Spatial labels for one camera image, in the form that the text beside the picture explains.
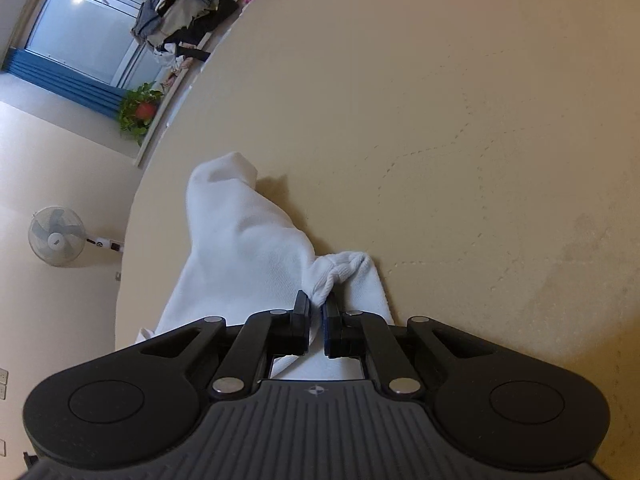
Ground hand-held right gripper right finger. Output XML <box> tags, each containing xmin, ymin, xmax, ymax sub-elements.
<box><xmin>320</xmin><ymin>293</ymin><xmax>502</xmax><ymax>399</ymax></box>

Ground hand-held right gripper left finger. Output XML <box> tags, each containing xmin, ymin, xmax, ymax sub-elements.
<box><xmin>134</xmin><ymin>290</ymin><xmax>313</xmax><ymax>401</ymax></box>

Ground white long-sleeve top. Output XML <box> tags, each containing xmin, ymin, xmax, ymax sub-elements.
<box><xmin>135</xmin><ymin>151</ymin><xmax>396</xmax><ymax>381</ymax></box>

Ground pile of dark clothes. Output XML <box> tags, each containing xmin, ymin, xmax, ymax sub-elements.
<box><xmin>132</xmin><ymin>0</ymin><xmax>241</xmax><ymax>68</ymax></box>

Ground white window sill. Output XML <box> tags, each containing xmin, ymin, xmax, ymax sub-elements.
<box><xmin>132</xmin><ymin>0</ymin><xmax>251</xmax><ymax>168</ymax></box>

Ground beige bed mat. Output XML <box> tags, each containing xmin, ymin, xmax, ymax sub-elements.
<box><xmin>115</xmin><ymin>0</ymin><xmax>640</xmax><ymax>480</ymax></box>

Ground potted green plant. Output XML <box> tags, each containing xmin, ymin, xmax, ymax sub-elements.
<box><xmin>117</xmin><ymin>82</ymin><xmax>165</xmax><ymax>147</ymax></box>

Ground white standing fan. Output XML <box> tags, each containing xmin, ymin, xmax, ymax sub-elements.
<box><xmin>27</xmin><ymin>205</ymin><xmax>125</xmax><ymax>267</ymax></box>

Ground blue curtain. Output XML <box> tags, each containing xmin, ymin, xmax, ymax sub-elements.
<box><xmin>0</xmin><ymin>47</ymin><xmax>127</xmax><ymax>122</ymax></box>

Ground glass window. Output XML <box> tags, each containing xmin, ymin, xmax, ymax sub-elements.
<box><xmin>24</xmin><ymin>0</ymin><xmax>167</xmax><ymax>92</ymax></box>

